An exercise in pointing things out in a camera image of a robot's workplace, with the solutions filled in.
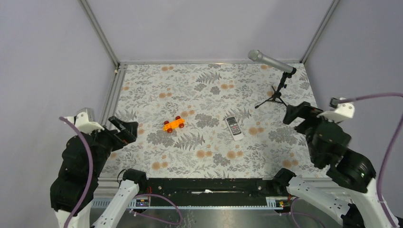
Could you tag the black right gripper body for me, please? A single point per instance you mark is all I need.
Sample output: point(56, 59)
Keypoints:
point(307, 111)

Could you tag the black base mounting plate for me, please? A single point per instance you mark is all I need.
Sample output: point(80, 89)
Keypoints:
point(213, 193)

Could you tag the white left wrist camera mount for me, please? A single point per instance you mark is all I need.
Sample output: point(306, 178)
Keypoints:
point(84, 121)

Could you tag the white remote control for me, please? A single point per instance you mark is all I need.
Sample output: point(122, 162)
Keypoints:
point(234, 128)

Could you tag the black microphone tripod stand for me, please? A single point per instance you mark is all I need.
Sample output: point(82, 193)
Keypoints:
point(276, 96)

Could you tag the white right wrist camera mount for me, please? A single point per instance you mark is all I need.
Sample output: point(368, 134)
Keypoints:
point(340, 111)

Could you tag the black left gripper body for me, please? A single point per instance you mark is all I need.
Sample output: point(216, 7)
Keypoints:
point(113, 140)

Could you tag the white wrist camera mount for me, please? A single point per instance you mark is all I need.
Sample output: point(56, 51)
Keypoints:
point(340, 111)
point(84, 121)

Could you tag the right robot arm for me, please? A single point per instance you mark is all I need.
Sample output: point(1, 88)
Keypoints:
point(328, 149)

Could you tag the orange toy car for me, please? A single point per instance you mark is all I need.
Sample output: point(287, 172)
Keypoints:
point(170, 126)

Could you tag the silver microphone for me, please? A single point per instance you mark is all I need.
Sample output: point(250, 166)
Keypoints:
point(259, 57)

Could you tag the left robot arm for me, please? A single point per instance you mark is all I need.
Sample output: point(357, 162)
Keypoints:
point(84, 157)

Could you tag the floral patterned table mat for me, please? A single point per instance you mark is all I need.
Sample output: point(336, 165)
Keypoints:
point(204, 96)

